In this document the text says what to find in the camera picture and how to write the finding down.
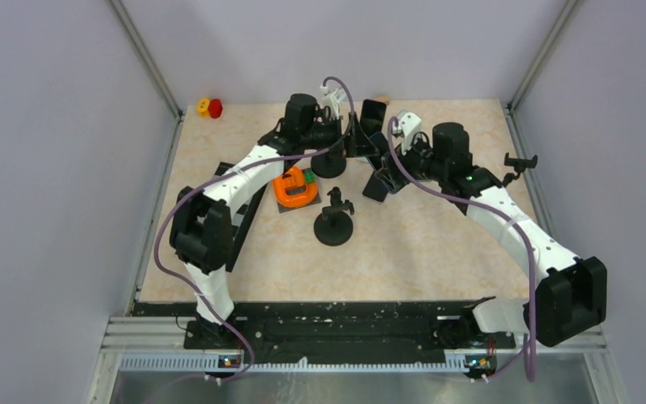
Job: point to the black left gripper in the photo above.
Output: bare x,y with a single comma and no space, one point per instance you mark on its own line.
357,144

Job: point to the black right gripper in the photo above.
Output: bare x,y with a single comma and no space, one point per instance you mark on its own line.
389,172

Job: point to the black clamp stand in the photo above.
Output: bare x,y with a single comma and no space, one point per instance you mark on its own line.
333,226
519,166
329,165

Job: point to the blue smartphone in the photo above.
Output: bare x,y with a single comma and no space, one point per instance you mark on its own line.
379,143

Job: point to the purple smartphone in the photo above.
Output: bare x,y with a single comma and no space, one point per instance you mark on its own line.
372,116

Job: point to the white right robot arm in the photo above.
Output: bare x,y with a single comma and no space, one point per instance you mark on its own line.
567,293

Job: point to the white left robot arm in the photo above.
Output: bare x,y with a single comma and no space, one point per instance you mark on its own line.
201,222

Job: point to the black clamp stand back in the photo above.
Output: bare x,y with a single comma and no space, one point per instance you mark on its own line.
329,165

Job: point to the black smartphone white edge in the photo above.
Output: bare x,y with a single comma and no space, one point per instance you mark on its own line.
375,189

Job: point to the small wooden block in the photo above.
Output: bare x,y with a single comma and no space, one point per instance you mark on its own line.
383,99

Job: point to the green toy brick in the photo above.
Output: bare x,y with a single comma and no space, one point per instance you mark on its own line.
309,177

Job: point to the grey toy brick baseplate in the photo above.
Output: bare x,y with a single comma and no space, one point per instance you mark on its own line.
309,195

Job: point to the black and silver chessboard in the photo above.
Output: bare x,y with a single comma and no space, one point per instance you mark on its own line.
242,212

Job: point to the yellow toy block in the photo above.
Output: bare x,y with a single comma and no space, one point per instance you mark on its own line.
203,107

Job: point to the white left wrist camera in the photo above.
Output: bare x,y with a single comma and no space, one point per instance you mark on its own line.
332,97

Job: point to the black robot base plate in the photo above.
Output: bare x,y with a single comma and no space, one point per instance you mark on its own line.
336,332

